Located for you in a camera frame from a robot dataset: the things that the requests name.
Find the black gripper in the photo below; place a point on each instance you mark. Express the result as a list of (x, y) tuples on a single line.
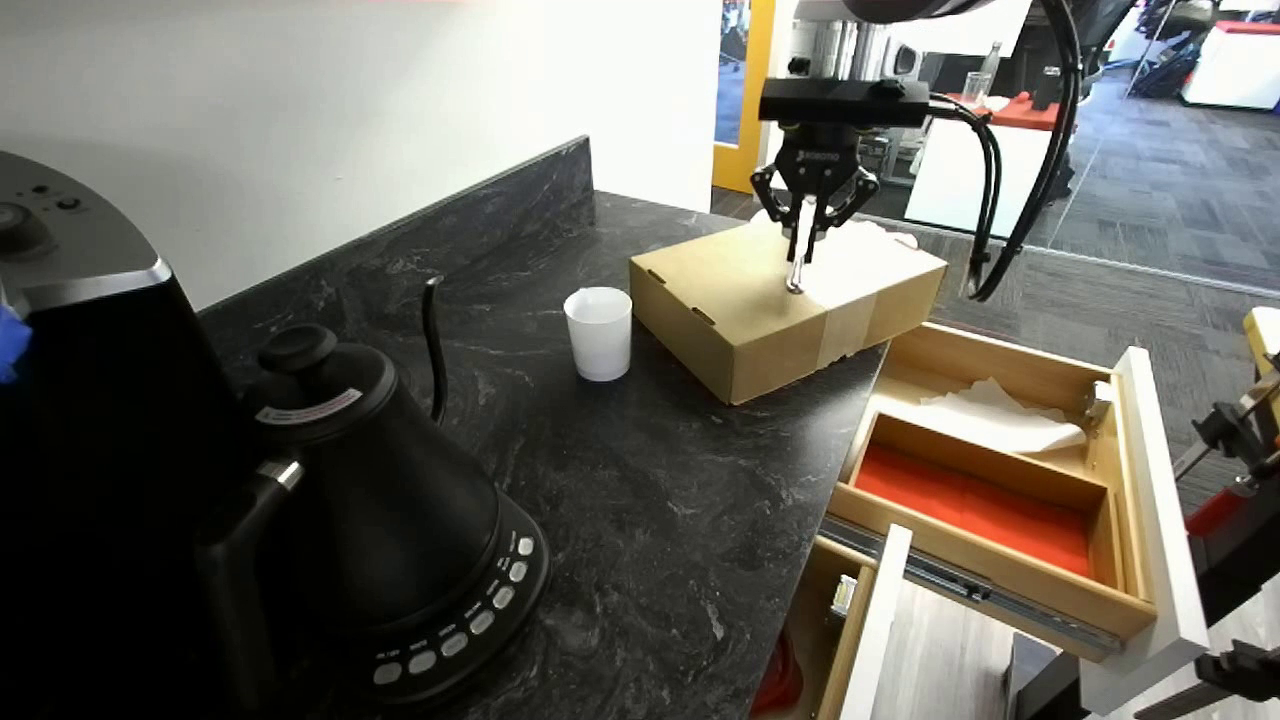
[(822, 147)]

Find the silver table knife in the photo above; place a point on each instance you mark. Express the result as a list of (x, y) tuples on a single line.
[(793, 279)]

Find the brown cardboard box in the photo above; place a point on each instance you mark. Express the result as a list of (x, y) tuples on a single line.
[(722, 304)]

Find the wooden drawer with white front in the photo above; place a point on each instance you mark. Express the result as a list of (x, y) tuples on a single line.
[(1153, 482)]

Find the low drawer with white front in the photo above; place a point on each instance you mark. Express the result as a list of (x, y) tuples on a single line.
[(920, 653)]

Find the red object in low drawer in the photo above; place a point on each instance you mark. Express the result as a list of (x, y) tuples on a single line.
[(780, 684)]

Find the white paper towel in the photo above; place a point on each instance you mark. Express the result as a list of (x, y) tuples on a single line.
[(865, 262)]

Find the white cabinet with red top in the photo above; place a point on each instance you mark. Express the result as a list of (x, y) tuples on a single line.
[(953, 172)]

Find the white plastic cup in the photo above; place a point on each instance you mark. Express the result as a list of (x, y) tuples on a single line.
[(597, 341)]

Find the crumpled white paper sheet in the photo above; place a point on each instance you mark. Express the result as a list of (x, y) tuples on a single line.
[(1006, 423)]

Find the white table with red top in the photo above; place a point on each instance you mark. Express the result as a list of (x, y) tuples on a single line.
[(1234, 65)]

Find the pale wooden block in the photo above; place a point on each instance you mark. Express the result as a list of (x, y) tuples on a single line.
[(1266, 341)]

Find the black gooseneck kettle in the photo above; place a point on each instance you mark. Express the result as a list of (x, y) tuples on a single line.
[(385, 507)]

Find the black kettle base with buttons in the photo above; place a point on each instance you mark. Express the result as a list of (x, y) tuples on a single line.
[(484, 622)]

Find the black coffee machine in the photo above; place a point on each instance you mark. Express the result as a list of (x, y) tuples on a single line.
[(94, 453)]

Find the blue cloth piece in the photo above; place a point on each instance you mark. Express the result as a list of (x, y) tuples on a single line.
[(9, 347)]

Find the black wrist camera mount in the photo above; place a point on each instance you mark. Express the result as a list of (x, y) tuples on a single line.
[(842, 103)]

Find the yellow door frame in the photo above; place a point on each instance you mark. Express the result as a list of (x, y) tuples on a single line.
[(759, 65)]

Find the black camera stand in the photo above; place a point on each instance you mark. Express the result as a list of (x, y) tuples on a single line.
[(1241, 535)]

